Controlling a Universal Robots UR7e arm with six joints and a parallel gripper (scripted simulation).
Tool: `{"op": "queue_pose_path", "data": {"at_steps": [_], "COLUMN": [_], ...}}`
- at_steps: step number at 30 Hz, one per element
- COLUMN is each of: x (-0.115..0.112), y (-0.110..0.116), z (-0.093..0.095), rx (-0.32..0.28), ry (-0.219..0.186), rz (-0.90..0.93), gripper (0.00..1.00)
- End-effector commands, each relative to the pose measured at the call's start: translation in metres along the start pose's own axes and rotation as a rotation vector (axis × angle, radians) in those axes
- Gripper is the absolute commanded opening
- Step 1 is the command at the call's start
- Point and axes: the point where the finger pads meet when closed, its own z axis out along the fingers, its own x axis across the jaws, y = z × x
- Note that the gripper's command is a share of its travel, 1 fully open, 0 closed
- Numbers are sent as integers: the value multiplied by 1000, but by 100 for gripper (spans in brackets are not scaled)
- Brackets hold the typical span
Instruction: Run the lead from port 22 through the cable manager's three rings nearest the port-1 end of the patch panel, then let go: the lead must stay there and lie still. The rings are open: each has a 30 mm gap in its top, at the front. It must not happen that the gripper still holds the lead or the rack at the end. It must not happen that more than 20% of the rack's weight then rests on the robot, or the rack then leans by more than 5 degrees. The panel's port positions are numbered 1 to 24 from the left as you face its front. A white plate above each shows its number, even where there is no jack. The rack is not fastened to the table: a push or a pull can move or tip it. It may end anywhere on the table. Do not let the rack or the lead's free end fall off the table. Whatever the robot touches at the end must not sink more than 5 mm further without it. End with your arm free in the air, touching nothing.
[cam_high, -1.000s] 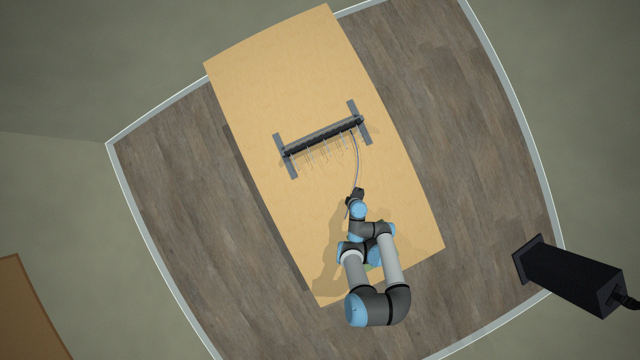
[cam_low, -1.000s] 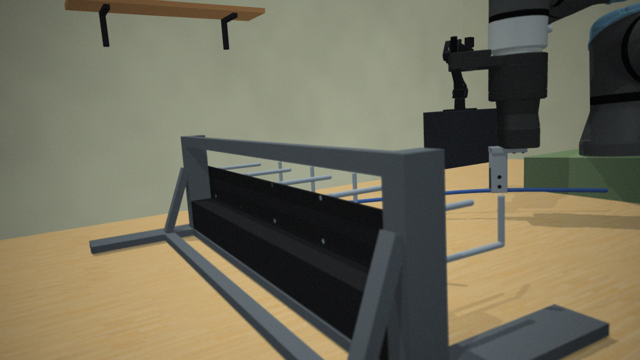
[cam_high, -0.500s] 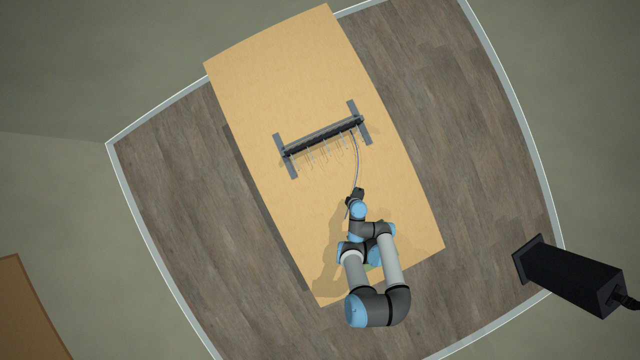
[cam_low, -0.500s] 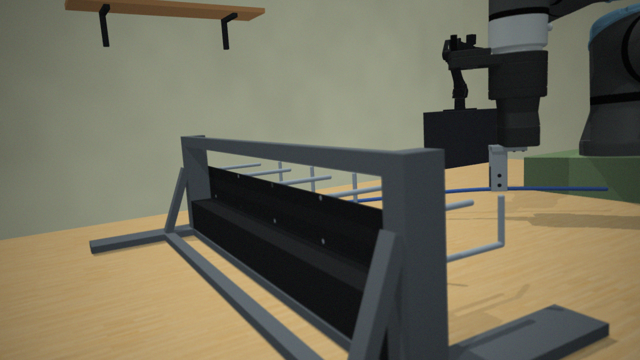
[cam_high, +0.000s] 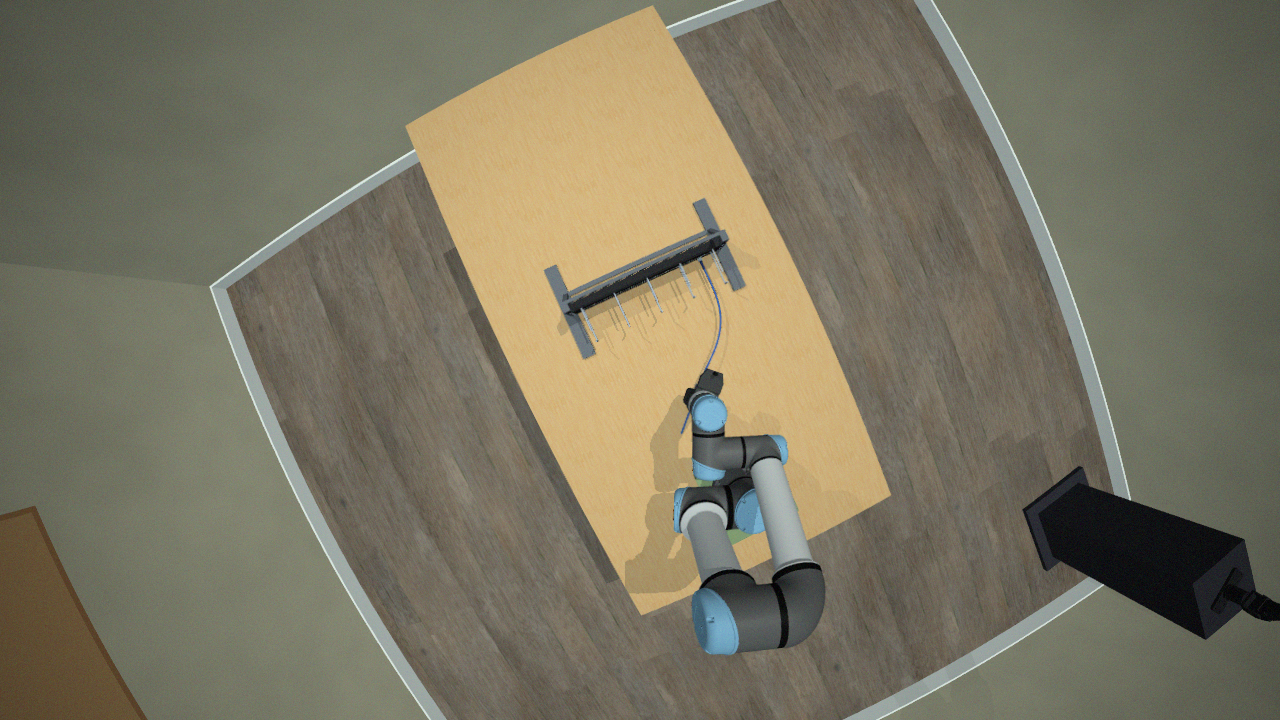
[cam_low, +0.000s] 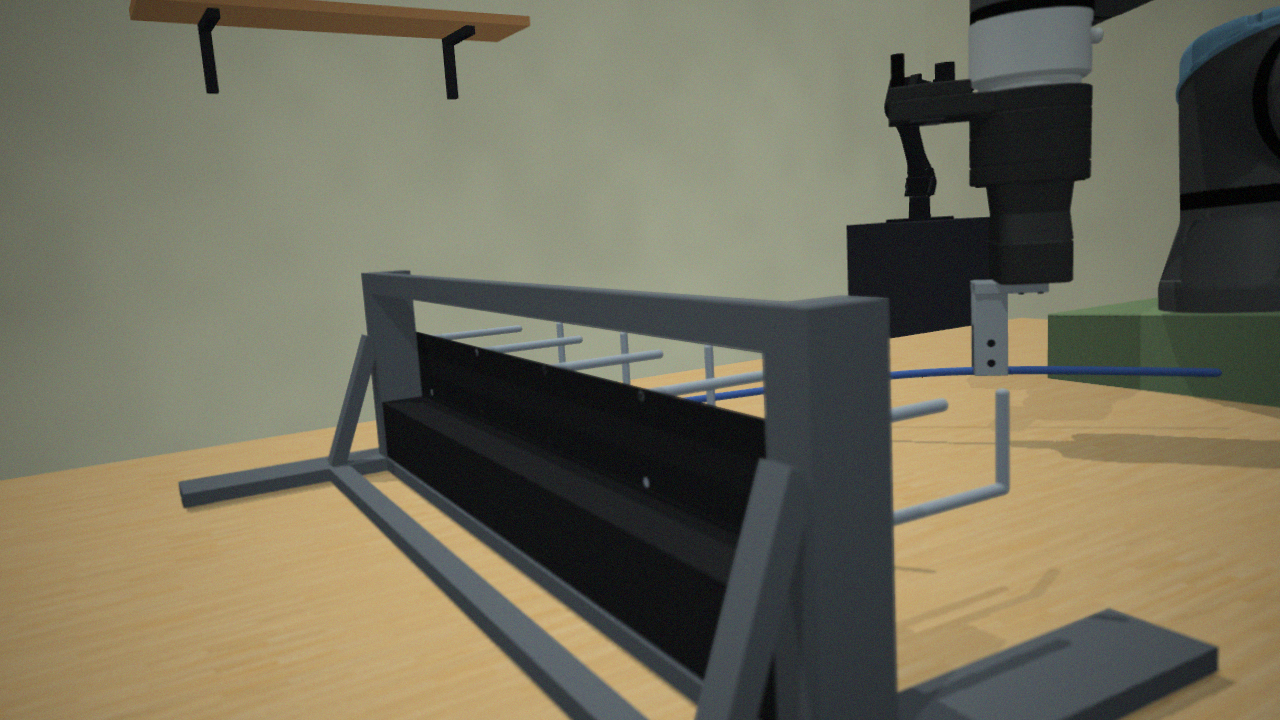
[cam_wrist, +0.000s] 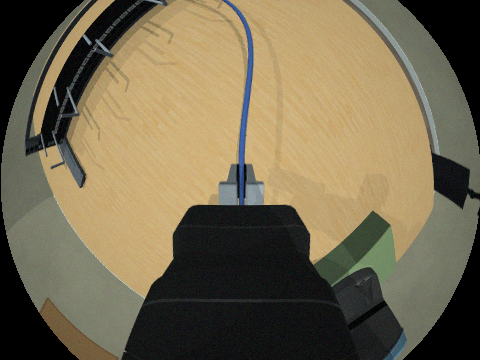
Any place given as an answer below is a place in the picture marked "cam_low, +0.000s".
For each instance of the blue cable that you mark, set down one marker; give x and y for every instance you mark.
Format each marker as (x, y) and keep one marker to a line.
(1068, 370)

